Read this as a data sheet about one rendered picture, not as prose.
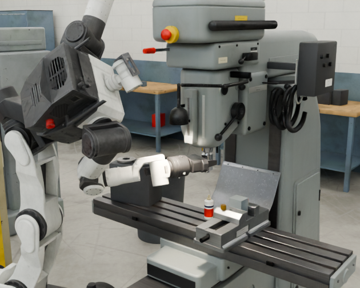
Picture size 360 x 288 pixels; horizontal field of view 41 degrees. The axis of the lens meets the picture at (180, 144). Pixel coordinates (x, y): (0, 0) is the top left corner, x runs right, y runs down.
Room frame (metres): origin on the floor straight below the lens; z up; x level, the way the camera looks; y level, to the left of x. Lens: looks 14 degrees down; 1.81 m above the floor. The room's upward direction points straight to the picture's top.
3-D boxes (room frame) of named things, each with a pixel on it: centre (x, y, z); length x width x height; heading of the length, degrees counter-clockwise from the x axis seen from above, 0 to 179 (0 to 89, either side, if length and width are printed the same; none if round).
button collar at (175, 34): (1.77, 0.03, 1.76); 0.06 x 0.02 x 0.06; 52
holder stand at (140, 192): (2.22, 0.21, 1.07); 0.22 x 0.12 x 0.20; 63
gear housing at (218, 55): (1.98, -0.14, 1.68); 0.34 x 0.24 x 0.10; 142
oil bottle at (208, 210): (1.98, -0.12, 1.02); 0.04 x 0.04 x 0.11
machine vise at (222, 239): (1.83, -0.22, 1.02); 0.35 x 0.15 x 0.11; 139
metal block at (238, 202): (1.85, -0.24, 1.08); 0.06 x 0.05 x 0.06; 49
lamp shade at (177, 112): (1.77, 0.00, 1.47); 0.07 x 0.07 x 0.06
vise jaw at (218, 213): (1.81, -0.20, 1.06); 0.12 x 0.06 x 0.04; 49
